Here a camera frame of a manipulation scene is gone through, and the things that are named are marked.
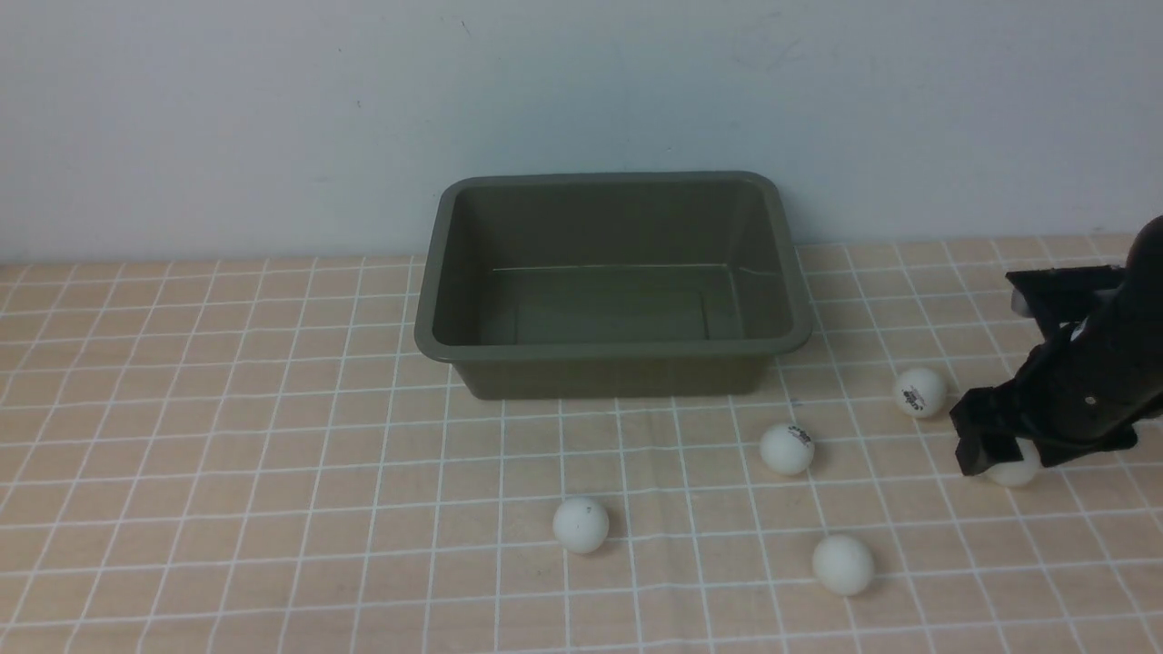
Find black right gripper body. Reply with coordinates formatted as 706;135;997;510
1015;218;1162;440

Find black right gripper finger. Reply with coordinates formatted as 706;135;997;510
1032;425;1139;468
949;385;1033;477

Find plain white ping-pong ball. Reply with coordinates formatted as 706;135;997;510
984;439;1042;488

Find white ping-pong ball with logo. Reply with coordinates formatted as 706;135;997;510
892;367;948;419

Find white ping-pong ball front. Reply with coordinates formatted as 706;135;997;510
811;534;875;597

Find white ping-pong ball black print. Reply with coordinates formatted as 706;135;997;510
759;422;815;476

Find white ping-pong ball small speck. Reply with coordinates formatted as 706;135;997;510
552;496;611;555

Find olive green plastic bin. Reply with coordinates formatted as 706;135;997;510
413;171;814;401

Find beige checkered tablecloth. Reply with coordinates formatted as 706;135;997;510
1;236;1162;653

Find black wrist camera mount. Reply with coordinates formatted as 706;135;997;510
1005;265;1126;340

